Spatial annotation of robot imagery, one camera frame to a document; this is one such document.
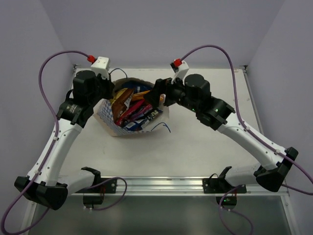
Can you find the pink snack bag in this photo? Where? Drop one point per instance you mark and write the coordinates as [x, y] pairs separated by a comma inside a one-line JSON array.
[[137, 110]]

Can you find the orange Kettle chips bag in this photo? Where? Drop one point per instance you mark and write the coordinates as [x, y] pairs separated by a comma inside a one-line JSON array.
[[139, 96]]

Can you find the aluminium mounting rail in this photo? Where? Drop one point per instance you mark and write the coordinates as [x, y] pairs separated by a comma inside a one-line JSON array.
[[146, 186]]

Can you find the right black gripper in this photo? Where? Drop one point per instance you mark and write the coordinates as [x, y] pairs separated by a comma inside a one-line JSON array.
[[163, 86]]

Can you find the blue checkered paper bag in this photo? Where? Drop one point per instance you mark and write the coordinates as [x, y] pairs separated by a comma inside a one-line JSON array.
[[103, 111]]

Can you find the brown Chuba chips bag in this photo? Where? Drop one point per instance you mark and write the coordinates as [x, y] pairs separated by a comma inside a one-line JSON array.
[[121, 102]]

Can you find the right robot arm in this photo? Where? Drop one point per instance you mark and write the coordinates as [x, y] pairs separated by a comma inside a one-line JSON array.
[[273, 165]]

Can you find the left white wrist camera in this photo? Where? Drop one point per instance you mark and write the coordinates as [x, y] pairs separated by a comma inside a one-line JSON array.
[[100, 65]]

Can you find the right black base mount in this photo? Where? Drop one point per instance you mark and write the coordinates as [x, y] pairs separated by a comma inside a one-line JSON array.
[[217, 189]]

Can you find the blue Doritos bag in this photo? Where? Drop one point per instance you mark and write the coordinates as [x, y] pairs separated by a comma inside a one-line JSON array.
[[137, 86]]

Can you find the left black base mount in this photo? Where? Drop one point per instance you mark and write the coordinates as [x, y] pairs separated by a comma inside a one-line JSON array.
[[94, 197]]

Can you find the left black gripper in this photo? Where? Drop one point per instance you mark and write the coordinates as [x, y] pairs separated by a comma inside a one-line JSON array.
[[107, 86]]

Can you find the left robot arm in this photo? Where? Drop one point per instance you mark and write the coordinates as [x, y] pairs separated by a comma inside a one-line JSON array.
[[43, 185]]

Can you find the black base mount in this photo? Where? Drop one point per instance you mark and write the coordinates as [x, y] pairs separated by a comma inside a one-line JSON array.
[[217, 189], [94, 197]]

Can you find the blue Kettle chips bag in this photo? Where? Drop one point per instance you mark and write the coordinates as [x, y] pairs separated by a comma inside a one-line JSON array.
[[140, 124]]

